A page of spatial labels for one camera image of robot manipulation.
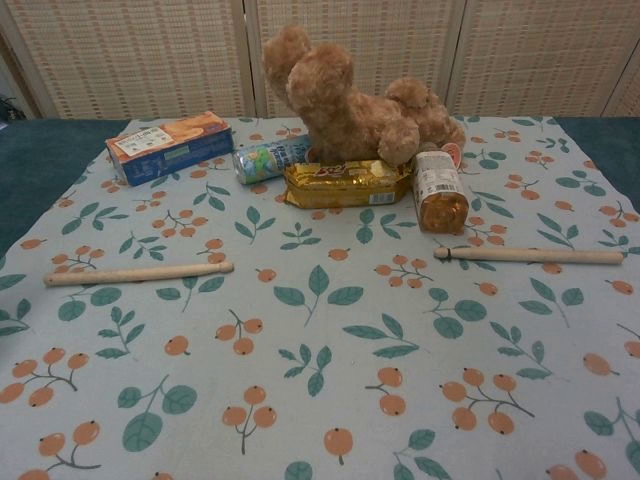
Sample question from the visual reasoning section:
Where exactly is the wooden stick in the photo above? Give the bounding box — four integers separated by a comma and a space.
42, 260, 236, 289
433, 245, 626, 267

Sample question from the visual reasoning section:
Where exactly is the woven folding screen panel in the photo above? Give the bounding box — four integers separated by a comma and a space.
0, 0, 250, 121
247, 0, 467, 119
452, 0, 640, 119

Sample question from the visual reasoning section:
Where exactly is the blue cracker box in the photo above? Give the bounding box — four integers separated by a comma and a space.
104, 110, 236, 188

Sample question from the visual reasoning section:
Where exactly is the floral fruit print tablecloth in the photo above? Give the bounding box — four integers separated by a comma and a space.
0, 115, 640, 480

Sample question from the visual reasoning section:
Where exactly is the amber liquid plastic bottle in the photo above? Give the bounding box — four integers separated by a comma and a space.
410, 141, 471, 235

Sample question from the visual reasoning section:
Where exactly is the light blue drink can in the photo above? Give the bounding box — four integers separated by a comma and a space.
231, 133, 315, 187

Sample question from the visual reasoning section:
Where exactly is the brown plush dog toy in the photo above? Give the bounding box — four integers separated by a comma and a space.
262, 24, 467, 168

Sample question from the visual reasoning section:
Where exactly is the gold foil snack packet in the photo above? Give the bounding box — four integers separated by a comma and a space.
281, 158, 415, 209

